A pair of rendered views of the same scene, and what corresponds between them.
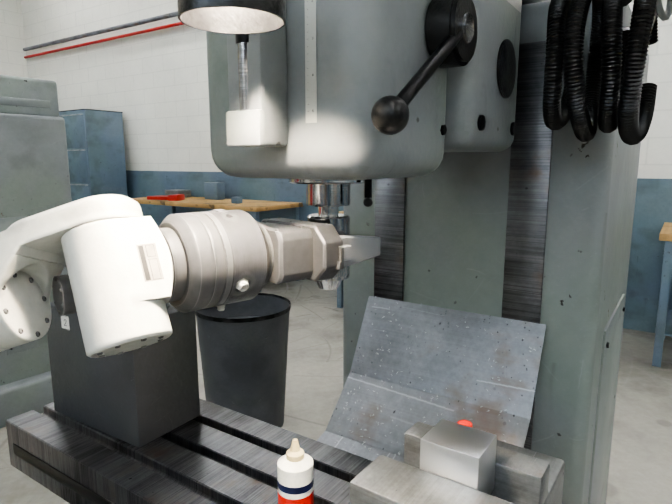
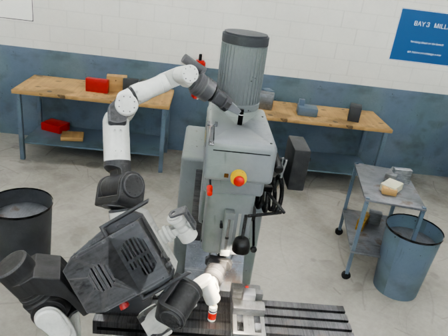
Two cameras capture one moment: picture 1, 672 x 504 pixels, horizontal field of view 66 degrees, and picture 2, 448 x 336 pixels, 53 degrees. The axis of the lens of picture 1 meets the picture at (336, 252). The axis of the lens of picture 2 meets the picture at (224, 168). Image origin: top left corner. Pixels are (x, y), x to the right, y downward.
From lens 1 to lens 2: 176 cm
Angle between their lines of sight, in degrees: 39
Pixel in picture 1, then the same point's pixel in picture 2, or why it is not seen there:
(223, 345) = (20, 232)
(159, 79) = not seen: outside the picture
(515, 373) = (238, 259)
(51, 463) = (122, 327)
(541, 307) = not seen: hidden behind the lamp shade
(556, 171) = not seen: hidden behind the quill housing
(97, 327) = (214, 301)
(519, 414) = (239, 270)
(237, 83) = (224, 245)
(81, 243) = (209, 287)
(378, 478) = (237, 305)
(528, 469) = (260, 293)
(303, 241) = (227, 265)
